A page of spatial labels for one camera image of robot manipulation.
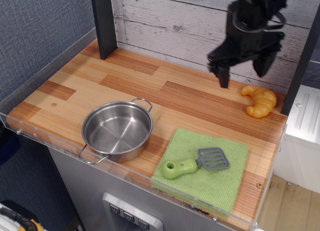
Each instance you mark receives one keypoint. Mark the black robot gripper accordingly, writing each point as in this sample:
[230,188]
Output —
[248,38]

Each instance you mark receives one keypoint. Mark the orange plastic croissant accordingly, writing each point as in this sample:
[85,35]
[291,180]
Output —
[264,100]

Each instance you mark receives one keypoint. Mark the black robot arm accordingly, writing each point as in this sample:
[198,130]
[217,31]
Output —
[271,7]

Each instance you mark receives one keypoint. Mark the stainless steel pot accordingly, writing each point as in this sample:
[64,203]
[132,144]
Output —
[118,130]

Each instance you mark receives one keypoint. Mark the green grey toy spatula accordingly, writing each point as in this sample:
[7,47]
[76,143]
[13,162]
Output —
[212,158]

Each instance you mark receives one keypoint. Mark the white aluminium side unit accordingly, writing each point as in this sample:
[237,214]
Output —
[298,160]

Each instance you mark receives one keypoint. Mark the green woven cloth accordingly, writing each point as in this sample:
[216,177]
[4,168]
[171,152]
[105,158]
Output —
[215,190]

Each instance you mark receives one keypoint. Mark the silver dispenser button panel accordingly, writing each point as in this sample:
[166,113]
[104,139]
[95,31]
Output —
[130,213]

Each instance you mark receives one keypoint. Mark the yellow black object bottom left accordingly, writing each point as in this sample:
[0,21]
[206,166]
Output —
[14,217]

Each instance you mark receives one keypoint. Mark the dark right vertical post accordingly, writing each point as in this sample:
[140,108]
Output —
[308,69]

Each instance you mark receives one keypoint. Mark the dark vertical post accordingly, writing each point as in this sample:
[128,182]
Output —
[308,69]
[105,27]

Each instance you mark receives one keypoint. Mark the clear acrylic guard rail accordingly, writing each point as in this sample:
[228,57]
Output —
[51,107]

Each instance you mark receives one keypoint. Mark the dark left vertical post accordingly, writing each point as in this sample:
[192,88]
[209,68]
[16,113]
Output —
[105,27]

